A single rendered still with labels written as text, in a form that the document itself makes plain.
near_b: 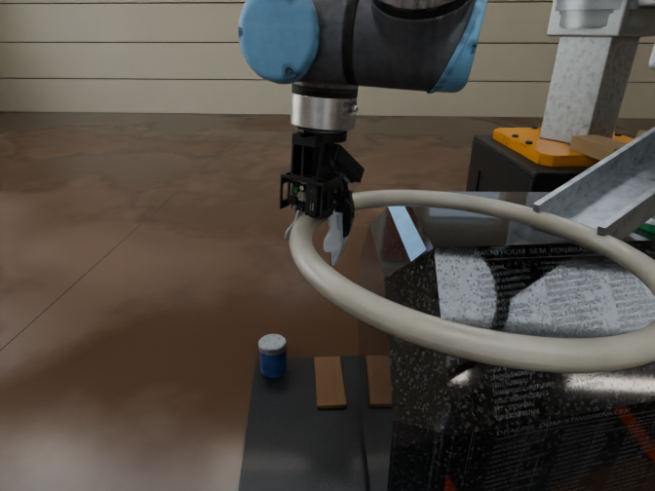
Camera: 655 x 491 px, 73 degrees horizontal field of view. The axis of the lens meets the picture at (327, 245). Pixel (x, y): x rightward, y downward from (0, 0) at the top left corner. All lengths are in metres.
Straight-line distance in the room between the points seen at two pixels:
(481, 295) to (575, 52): 1.26
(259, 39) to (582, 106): 1.57
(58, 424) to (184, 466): 0.49
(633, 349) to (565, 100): 1.55
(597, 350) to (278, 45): 0.40
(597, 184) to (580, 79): 1.03
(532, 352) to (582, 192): 0.53
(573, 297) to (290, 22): 0.70
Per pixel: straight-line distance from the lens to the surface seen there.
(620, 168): 1.00
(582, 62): 1.94
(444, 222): 0.98
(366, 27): 0.46
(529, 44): 7.30
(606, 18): 1.87
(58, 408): 1.88
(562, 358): 0.44
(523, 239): 0.96
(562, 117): 1.97
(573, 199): 0.90
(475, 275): 0.87
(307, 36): 0.46
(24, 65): 8.54
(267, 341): 1.68
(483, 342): 0.41
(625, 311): 0.99
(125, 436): 1.68
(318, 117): 0.60
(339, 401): 1.61
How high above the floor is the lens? 1.18
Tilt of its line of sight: 26 degrees down
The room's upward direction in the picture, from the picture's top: straight up
